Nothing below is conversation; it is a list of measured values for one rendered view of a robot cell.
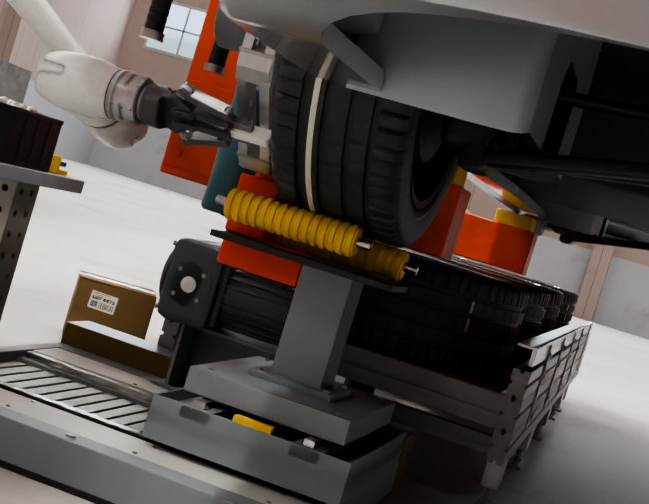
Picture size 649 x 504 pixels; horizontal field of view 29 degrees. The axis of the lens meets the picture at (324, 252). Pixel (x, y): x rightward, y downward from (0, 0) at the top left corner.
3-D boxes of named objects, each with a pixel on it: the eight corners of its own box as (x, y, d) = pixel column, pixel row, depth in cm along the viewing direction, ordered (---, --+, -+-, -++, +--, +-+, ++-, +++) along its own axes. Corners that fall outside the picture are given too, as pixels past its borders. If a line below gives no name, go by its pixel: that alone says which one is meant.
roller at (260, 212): (362, 262, 215) (372, 229, 214) (206, 213, 222) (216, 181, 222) (369, 262, 220) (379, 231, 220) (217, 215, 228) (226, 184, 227)
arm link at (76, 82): (118, 54, 216) (142, 83, 228) (40, 32, 220) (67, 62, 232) (95, 111, 214) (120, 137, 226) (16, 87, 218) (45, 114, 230)
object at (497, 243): (521, 274, 456) (550, 183, 455) (387, 233, 469) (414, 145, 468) (525, 275, 473) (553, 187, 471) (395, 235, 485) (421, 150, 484)
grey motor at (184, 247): (309, 446, 254) (359, 281, 252) (124, 381, 264) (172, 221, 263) (330, 437, 271) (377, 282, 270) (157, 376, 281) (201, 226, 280)
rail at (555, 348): (512, 446, 274) (542, 350, 274) (487, 438, 276) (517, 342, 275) (571, 378, 514) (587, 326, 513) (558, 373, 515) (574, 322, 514)
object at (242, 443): (336, 513, 204) (353, 456, 204) (139, 441, 213) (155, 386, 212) (394, 472, 252) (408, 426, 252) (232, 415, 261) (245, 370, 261)
